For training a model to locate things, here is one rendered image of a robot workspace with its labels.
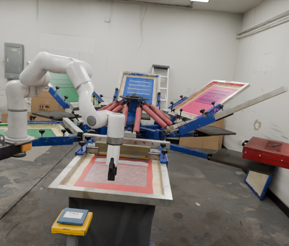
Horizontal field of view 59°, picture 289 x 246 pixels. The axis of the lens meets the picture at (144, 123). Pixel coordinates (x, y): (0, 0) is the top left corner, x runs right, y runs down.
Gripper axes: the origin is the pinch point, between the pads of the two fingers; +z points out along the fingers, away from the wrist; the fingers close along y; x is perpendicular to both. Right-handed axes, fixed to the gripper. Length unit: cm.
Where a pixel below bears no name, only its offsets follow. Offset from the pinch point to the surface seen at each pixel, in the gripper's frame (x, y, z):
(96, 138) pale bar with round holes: -23, -80, 6
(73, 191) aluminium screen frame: -17.2, 1.8, 9.6
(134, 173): 9.2, -34.0, 12.3
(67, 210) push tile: -15.6, 15.9, 10.8
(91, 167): -17.1, -35.8, 12.2
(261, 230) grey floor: 151, -141, 108
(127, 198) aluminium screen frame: 7.9, 1.8, 10.4
